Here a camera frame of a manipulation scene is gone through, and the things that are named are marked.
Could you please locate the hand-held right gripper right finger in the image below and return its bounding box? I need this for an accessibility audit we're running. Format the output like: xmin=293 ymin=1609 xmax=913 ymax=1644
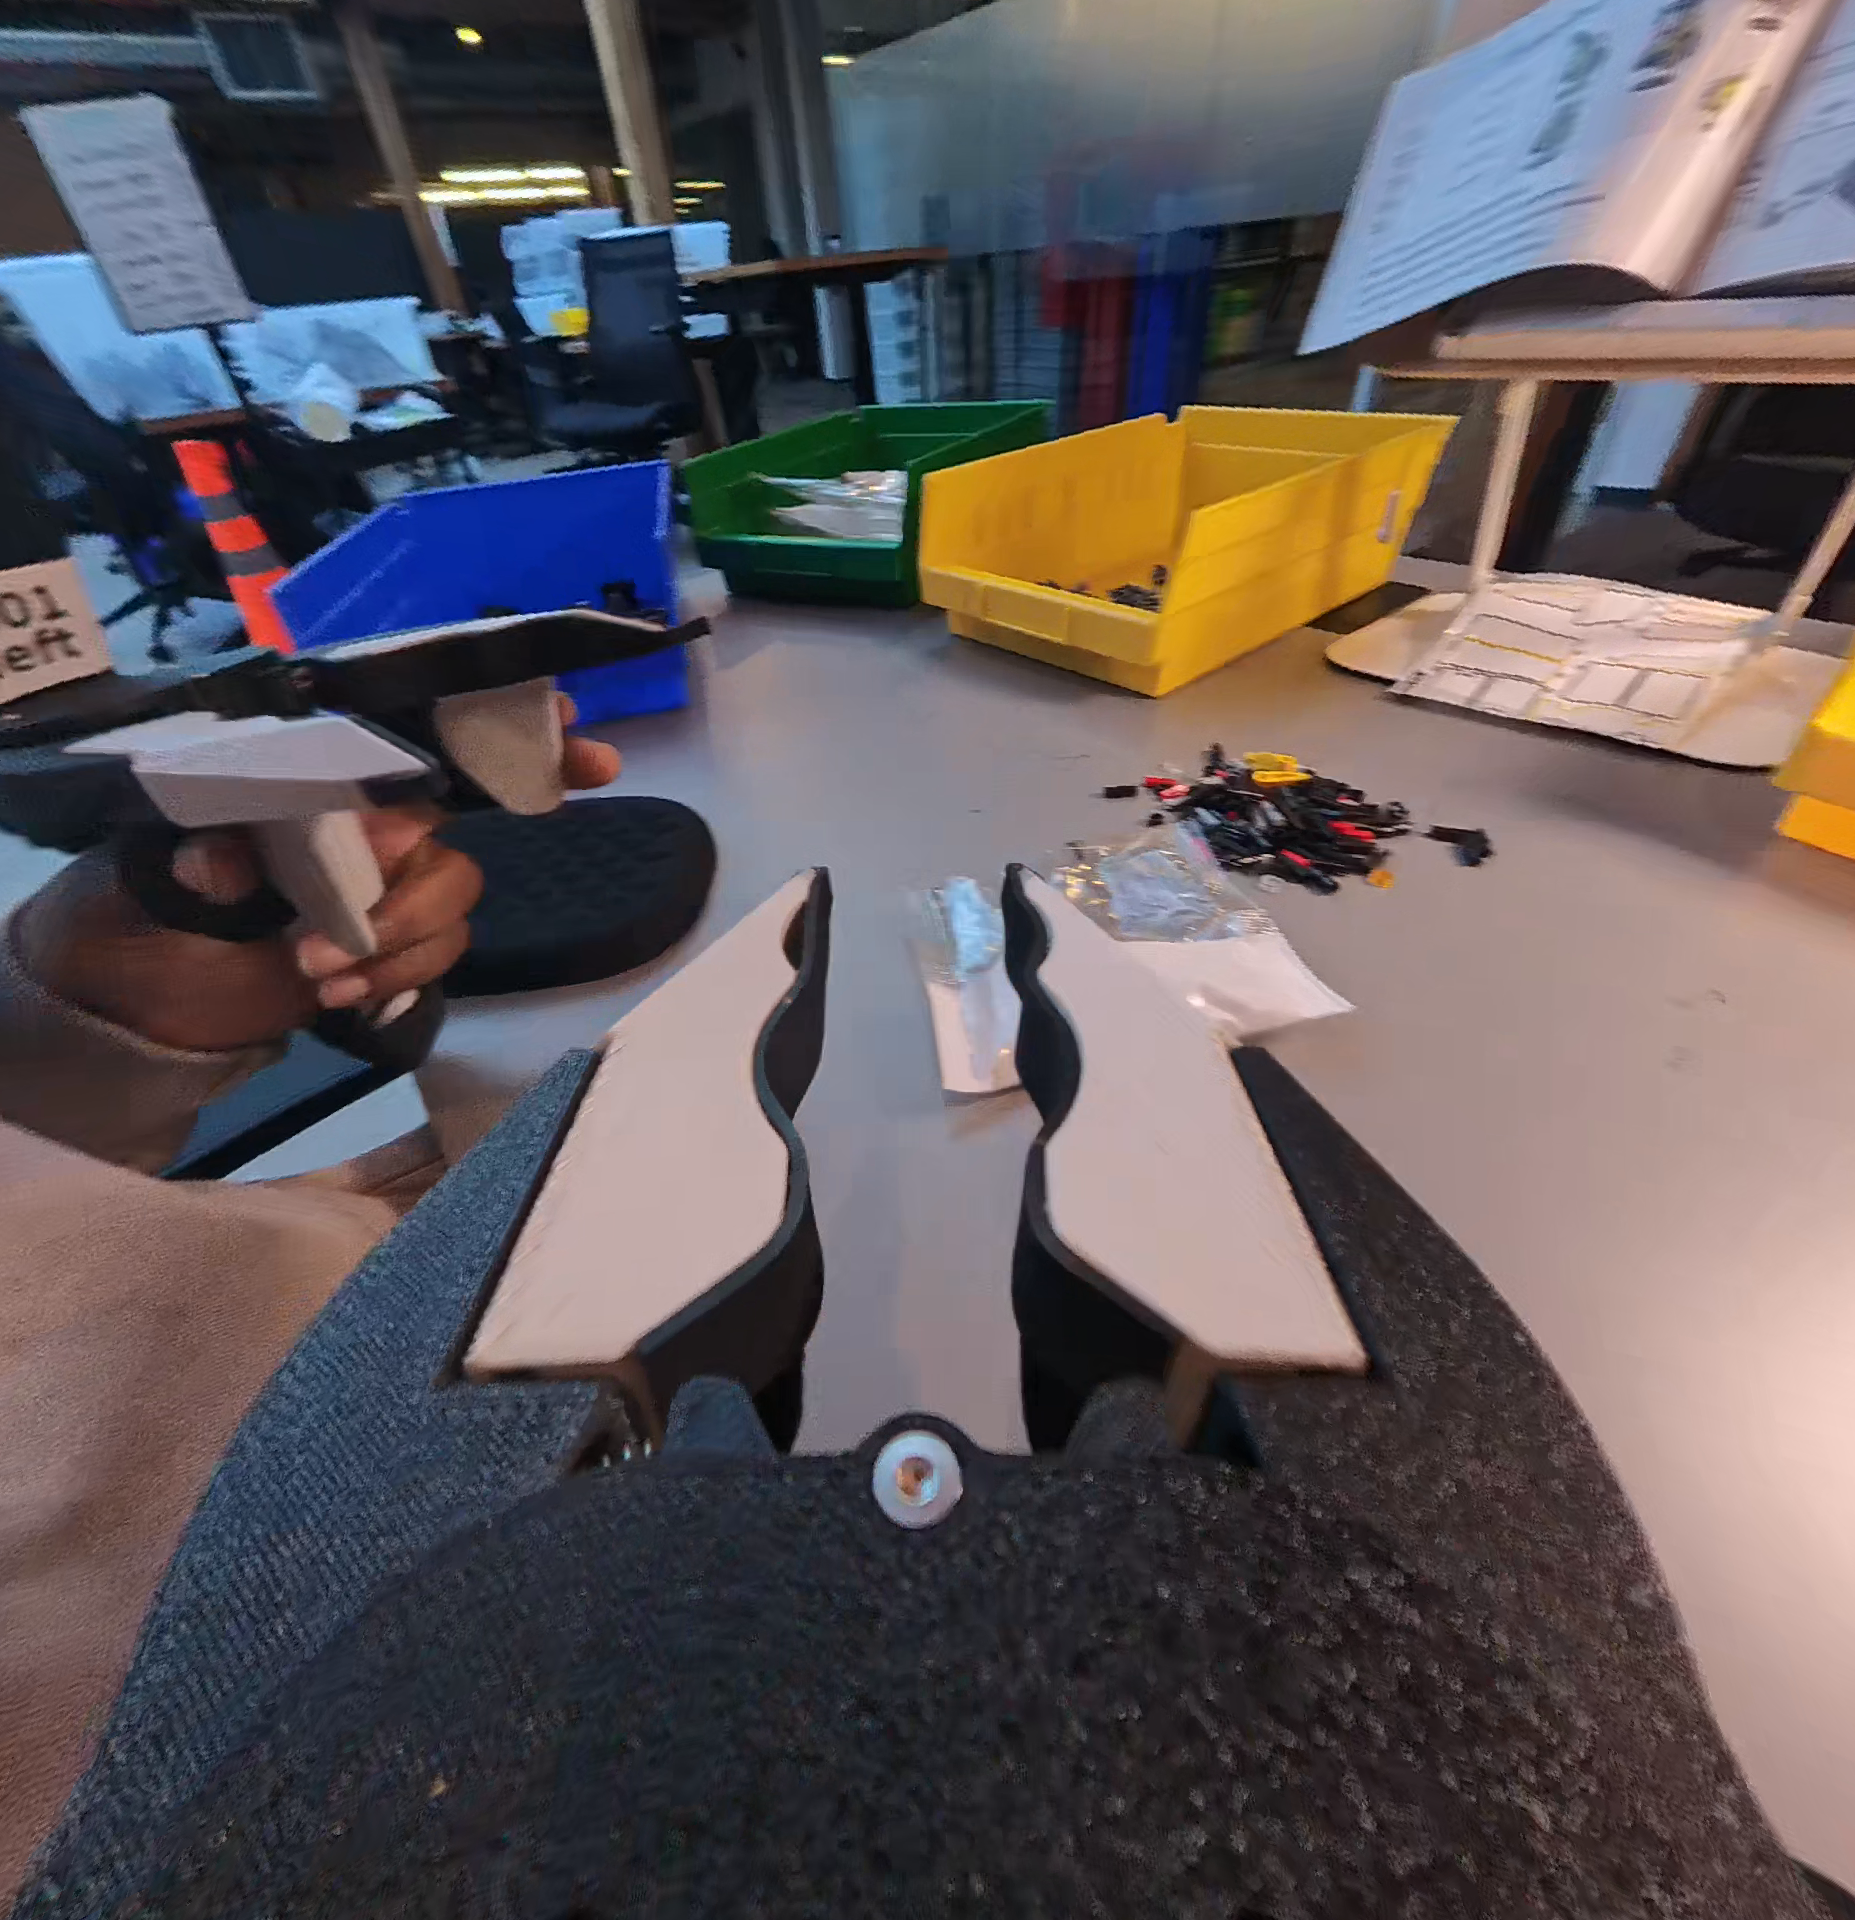
xmin=1001 ymin=860 xmax=1373 ymax=1454

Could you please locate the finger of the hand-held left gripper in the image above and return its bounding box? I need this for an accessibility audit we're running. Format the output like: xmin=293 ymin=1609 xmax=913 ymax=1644
xmin=304 ymin=603 xmax=715 ymax=820

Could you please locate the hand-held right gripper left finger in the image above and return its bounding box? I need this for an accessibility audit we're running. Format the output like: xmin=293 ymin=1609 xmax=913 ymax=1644
xmin=459 ymin=866 xmax=837 ymax=1428

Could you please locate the small clear plastic bag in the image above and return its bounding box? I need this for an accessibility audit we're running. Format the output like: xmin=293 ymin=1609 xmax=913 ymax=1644
xmin=906 ymin=874 xmax=1030 ymax=1099

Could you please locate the pile of small building pegs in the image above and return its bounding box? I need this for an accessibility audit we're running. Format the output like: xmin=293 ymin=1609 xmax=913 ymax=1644
xmin=1101 ymin=742 xmax=1497 ymax=899

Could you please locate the person's left forearm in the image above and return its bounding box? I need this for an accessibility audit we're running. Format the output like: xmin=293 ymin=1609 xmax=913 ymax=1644
xmin=0 ymin=899 xmax=293 ymax=1174

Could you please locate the grey desk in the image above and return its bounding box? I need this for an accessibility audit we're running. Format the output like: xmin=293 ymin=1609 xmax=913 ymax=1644
xmin=161 ymin=560 xmax=1855 ymax=1920

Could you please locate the person's left hand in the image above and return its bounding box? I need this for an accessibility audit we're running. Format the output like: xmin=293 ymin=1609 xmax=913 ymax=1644
xmin=11 ymin=692 xmax=625 ymax=1056

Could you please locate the blue plastic bin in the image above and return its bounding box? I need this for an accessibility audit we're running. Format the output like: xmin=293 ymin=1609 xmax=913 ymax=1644
xmin=273 ymin=462 xmax=691 ymax=728

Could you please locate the orange traffic cone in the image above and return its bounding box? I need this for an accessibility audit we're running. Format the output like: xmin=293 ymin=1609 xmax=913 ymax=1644
xmin=173 ymin=438 xmax=297 ymax=652

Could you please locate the black utility cart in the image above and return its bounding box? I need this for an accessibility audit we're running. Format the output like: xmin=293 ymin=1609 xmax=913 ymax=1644
xmin=236 ymin=374 xmax=466 ymax=531

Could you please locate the green plastic bin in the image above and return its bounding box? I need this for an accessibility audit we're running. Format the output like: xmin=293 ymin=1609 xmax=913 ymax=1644
xmin=683 ymin=399 xmax=1054 ymax=609

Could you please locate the bundle of clear bags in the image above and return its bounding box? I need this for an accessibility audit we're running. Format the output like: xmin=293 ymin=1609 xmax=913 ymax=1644
xmin=762 ymin=468 xmax=912 ymax=545

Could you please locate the white plastic sheet cover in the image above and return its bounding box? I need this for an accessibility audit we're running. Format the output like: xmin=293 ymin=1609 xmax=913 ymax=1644
xmin=0 ymin=255 xmax=443 ymax=424

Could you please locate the stack of clear storage boxes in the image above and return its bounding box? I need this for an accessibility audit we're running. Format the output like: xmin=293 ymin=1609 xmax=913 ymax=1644
xmin=500 ymin=210 xmax=734 ymax=331

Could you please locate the wooden background table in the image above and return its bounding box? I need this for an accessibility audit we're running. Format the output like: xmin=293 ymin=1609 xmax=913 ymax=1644
xmin=683 ymin=248 xmax=951 ymax=412

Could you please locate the whiteboard sign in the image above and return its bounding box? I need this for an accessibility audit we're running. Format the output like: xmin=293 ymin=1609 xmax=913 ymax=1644
xmin=21 ymin=93 xmax=259 ymax=337

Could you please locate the person's hoodie torso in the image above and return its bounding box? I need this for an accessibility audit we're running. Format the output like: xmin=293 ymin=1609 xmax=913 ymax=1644
xmin=0 ymin=1108 xmax=457 ymax=1879

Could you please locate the yellow plastic bin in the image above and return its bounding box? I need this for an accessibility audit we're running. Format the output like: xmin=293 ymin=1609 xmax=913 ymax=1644
xmin=1773 ymin=600 xmax=1855 ymax=871
xmin=920 ymin=406 xmax=1462 ymax=701

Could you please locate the stack of coloured storage bins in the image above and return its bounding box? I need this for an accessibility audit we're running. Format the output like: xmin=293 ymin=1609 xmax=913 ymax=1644
xmin=1040 ymin=225 xmax=1319 ymax=431

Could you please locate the sticker sheet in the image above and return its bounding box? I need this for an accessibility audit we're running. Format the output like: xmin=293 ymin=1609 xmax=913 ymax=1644
xmin=1392 ymin=578 xmax=1792 ymax=739

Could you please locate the beige book stand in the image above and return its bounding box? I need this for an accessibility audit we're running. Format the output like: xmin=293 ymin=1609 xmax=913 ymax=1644
xmin=1326 ymin=291 xmax=1855 ymax=770

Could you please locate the open instruction booklet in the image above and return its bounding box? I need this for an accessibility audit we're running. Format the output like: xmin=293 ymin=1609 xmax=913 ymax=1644
xmin=1301 ymin=0 xmax=1855 ymax=356

